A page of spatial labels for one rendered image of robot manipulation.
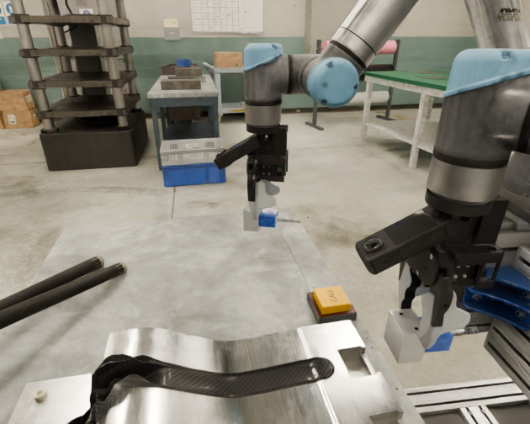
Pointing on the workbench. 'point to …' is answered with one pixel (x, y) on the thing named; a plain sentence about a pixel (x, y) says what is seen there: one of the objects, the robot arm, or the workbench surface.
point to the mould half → (275, 341)
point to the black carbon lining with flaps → (194, 379)
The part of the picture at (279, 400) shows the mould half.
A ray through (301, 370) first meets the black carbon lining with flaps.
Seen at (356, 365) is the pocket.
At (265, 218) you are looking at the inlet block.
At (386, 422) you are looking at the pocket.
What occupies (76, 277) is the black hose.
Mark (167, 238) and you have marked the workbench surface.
